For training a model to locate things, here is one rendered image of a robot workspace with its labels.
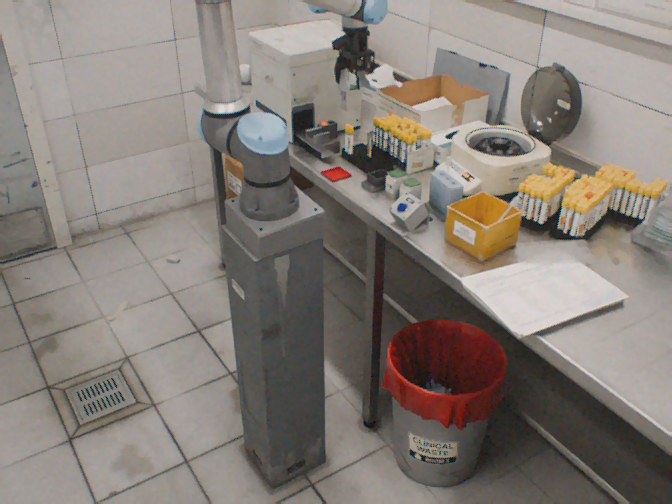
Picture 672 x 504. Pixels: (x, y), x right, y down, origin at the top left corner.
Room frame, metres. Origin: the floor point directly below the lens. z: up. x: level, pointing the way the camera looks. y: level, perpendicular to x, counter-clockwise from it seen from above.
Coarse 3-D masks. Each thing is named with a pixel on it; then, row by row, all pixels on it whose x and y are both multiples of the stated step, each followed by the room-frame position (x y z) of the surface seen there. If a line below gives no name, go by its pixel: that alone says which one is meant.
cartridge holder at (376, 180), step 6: (372, 174) 1.81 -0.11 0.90; (378, 174) 1.82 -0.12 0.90; (384, 174) 1.81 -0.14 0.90; (366, 180) 1.80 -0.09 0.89; (372, 180) 1.78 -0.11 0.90; (378, 180) 1.76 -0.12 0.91; (384, 180) 1.77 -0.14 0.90; (366, 186) 1.77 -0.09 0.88; (372, 186) 1.76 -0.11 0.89; (378, 186) 1.76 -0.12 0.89; (384, 186) 1.77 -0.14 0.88
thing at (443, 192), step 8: (432, 176) 1.67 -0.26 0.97; (440, 176) 1.65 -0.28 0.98; (448, 176) 1.65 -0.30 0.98; (432, 184) 1.67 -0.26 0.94; (440, 184) 1.63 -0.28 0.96; (448, 184) 1.61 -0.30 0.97; (456, 184) 1.61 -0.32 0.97; (432, 192) 1.66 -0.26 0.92; (440, 192) 1.63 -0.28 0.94; (448, 192) 1.60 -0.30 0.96; (456, 192) 1.60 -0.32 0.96; (432, 200) 1.66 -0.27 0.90; (440, 200) 1.63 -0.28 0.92; (448, 200) 1.59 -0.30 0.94; (456, 200) 1.60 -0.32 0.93; (432, 208) 1.64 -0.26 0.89; (440, 208) 1.62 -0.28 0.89; (440, 216) 1.60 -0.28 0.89
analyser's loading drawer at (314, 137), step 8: (296, 128) 2.12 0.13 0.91; (304, 128) 2.12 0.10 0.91; (320, 128) 2.05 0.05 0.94; (304, 136) 2.05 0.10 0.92; (312, 136) 2.04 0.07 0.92; (320, 136) 2.00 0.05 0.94; (328, 136) 2.01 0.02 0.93; (312, 144) 1.99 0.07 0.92; (320, 144) 1.99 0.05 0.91; (328, 144) 1.95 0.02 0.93; (336, 144) 1.97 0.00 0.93; (320, 152) 1.95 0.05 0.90; (328, 152) 1.95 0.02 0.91; (336, 152) 1.97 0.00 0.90
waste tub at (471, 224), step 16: (480, 192) 1.57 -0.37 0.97; (448, 208) 1.49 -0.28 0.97; (464, 208) 1.53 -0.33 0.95; (480, 208) 1.57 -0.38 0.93; (496, 208) 1.53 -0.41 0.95; (512, 208) 1.49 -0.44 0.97; (448, 224) 1.49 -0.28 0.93; (464, 224) 1.44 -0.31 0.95; (480, 224) 1.41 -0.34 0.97; (496, 224) 1.41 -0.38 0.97; (512, 224) 1.45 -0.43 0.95; (448, 240) 1.48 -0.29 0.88; (464, 240) 1.44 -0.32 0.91; (480, 240) 1.40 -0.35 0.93; (496, 240) 1.42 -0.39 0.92; (512, 240) 1.46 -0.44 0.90; (480, 256) 1.40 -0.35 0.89
